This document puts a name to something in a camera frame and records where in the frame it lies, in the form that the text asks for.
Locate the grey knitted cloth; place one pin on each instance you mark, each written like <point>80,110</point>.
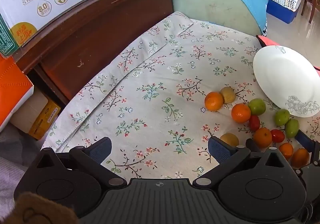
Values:
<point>12,159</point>

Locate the white plate with flower print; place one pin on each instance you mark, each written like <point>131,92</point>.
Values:
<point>282,76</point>

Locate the pale green cushion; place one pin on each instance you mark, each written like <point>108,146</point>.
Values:
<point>212,6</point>

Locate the red cherry tomato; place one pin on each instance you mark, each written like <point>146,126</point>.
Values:
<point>254,122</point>
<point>277,136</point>

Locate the brown wooden headboard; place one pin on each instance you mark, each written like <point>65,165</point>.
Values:
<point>100,29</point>

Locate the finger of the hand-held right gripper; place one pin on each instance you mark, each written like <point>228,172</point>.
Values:
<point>252,144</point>
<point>303,140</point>

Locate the orange and white box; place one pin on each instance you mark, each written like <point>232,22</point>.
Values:
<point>12,89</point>

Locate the blue plastic bin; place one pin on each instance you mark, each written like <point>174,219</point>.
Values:
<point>280,15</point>

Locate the brown fuzzy cloth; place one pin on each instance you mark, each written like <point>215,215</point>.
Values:
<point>37,211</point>

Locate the beige cardboard box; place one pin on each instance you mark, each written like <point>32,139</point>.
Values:
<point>30,111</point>

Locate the green jujube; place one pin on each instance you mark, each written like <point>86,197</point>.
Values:
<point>292,127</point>
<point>282,117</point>
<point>256,106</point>

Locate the floral tablecloth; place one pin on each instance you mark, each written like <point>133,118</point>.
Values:
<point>150,76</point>

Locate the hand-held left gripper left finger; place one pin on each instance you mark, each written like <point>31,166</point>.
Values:
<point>100,150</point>

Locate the brown longan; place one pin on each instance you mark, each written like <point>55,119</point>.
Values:
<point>229,139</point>
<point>228,94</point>

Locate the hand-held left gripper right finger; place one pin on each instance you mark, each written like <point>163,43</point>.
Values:
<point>221,150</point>

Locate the orange mandarin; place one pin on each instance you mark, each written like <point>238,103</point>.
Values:
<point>213,101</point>
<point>263,137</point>
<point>240,113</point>
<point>300,157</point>
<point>286,150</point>

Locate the yellow cardboard box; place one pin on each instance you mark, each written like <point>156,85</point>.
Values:
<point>45,121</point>

